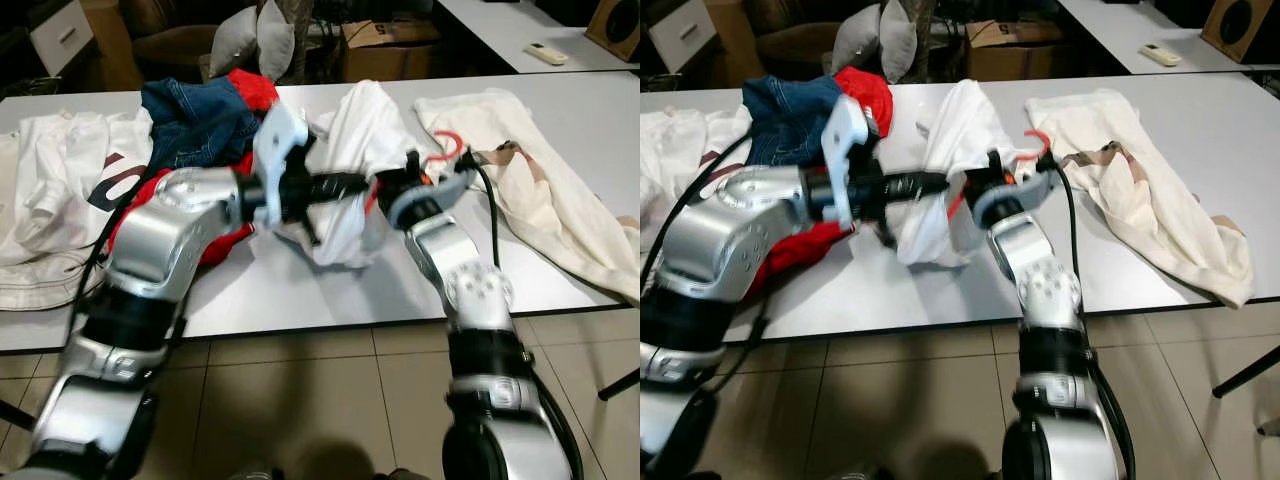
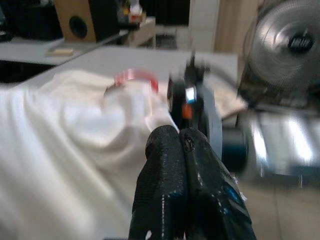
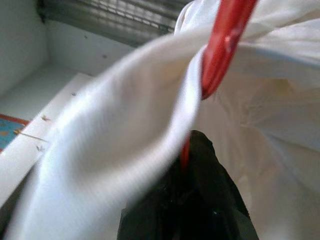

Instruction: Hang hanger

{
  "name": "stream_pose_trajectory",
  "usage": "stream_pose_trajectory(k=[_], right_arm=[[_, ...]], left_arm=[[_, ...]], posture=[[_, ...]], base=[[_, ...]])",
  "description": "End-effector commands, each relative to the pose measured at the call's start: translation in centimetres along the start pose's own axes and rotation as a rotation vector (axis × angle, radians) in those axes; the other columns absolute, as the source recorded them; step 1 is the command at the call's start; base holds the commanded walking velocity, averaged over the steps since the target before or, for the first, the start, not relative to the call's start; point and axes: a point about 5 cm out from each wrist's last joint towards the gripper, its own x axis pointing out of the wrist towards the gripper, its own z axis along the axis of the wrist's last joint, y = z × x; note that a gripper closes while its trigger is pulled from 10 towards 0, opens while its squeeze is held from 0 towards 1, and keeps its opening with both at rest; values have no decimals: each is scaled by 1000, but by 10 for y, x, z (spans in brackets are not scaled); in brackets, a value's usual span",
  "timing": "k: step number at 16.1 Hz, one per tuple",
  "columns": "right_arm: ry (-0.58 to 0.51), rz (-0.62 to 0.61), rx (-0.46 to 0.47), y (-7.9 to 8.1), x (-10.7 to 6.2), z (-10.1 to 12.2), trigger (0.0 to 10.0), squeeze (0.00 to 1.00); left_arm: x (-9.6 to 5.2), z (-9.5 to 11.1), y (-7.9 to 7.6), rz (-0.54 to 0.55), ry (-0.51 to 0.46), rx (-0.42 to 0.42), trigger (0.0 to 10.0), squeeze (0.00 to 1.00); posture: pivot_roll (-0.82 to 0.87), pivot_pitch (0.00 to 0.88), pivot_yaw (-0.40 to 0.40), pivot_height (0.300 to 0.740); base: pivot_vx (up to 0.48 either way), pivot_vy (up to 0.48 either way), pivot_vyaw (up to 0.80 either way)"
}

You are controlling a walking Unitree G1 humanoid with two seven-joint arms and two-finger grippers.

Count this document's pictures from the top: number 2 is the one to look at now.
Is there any white t-shirt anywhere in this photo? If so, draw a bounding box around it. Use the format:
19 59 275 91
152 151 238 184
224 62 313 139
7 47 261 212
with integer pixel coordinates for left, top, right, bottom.
0 68 247 240

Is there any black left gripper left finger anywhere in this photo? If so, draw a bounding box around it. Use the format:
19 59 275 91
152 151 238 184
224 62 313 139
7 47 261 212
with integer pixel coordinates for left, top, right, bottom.
128 126 188 240

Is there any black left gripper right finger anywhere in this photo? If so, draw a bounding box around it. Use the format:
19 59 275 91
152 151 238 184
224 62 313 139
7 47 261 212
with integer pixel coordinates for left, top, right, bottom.
179 128 258 240

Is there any red plastic clothes hanger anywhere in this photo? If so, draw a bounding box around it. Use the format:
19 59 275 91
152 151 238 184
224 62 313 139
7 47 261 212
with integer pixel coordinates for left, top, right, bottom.
113 67 160 95

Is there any silver metal floor fan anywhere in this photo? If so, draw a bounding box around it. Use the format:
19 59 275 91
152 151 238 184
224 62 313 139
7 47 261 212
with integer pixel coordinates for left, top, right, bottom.
243 0 320 101

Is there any beige flat object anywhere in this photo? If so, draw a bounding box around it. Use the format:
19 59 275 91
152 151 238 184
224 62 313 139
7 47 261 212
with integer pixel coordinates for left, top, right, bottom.
45 46 75 58

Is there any wooden speaker box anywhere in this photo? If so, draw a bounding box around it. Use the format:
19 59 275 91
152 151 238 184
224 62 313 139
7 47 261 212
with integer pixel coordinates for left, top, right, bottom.
53 0 97 43

